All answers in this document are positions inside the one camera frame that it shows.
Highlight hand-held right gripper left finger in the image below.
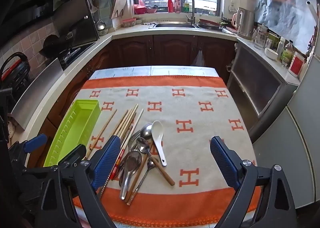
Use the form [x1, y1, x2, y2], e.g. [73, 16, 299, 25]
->
[35, 135, 122, 228]

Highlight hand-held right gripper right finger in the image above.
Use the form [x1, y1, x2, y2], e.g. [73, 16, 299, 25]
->
[210, 136, 298, 228]

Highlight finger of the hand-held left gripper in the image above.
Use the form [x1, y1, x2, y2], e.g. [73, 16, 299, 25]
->
[9, 134, 48, 161]
[24, 144, 87, 176]

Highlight red striped white chopstick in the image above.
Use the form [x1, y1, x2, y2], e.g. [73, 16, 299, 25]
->
[110, 108, 145, 180]

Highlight wide steel spoon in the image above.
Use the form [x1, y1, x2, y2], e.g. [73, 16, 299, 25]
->
[119, 150, 143, 200]

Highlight green plastic tray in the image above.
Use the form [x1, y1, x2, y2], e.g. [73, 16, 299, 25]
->
[44, 99, 102, 168]

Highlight metal fork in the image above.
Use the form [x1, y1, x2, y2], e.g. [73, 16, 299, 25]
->
[117, 130, 142, 187]

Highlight wood handled metal spoon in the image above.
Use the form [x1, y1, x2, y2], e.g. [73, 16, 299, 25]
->
[136, 137, 175, 186]
[124, 124, 154, 203]

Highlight pile of assorted chopsticks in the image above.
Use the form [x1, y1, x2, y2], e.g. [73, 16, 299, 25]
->
[84, 103, 139, 161]

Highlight small metal spoon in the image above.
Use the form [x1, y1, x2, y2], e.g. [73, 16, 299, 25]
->
[126, 158, 156, 206]

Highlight white ceramic spoon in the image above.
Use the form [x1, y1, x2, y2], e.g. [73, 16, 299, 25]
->
[151, 120, 167, 167]

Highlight orange patterned towel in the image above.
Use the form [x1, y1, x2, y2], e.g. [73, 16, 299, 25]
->
[72, 75, 258, 221]

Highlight stainless steel splash sheet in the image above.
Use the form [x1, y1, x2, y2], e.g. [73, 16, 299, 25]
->
[10, 58, 64, 131]

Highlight grey refrigerator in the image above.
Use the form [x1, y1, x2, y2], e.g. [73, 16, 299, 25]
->
[251, 53, 320, 210]

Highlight black gas stove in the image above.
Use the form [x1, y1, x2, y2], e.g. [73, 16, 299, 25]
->
[59, 41, 97, 69]

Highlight black wok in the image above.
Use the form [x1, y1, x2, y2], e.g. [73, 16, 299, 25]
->
[43, 31, 75, 56]

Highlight clear plastic bag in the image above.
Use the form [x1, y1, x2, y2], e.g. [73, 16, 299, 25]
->
[191, 49, 207, 67]

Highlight white bowl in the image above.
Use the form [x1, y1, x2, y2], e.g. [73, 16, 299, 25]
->
[264, 47, 279, 60]

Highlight red and white canister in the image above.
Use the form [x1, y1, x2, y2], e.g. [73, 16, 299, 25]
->
[288, 51, 306, 77]

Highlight clear bottle green label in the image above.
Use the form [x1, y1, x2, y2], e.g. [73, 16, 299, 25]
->
[280, 40, 295, 68]

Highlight brown wooden cabinets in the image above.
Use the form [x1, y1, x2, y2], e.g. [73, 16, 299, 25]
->
[32, 34, 238, 166]

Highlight glass pitcher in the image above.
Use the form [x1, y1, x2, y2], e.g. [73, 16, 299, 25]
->
[254, 24, 268, 50]

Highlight white plastic bottle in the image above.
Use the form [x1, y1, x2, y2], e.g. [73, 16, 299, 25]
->
[276, 36, 286, 54]

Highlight small steel pot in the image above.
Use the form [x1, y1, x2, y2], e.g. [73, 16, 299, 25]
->
[96, 19, 108, 36]

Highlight dark glass stove screen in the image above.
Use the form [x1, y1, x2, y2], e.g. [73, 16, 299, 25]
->
[53, 0, 100, 43]

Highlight clear food container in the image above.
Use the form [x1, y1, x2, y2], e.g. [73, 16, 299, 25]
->
[122, 18, 137, 28]

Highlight steel electric kettle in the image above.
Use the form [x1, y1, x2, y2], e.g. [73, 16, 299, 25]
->
[231, 7, 255, 41]

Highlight red pan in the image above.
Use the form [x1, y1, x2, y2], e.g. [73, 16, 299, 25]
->
[199, 18, 225, 29]

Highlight steel sink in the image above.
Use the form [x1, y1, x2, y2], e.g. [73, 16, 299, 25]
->
[149, 22, 199, 30]

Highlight wooden cutting board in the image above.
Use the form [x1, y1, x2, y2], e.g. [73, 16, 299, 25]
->
[111, 0, 131, 20]

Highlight steel faucet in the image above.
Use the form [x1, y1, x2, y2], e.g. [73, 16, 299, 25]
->
[182, 0, 197, 25]

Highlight black round pot with handle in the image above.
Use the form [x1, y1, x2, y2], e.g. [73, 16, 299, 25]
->
[0, 52, 31, 88]

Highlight clear plastic wall sheet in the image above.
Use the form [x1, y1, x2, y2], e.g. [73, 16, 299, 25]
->
[255, 0, 320, 51]

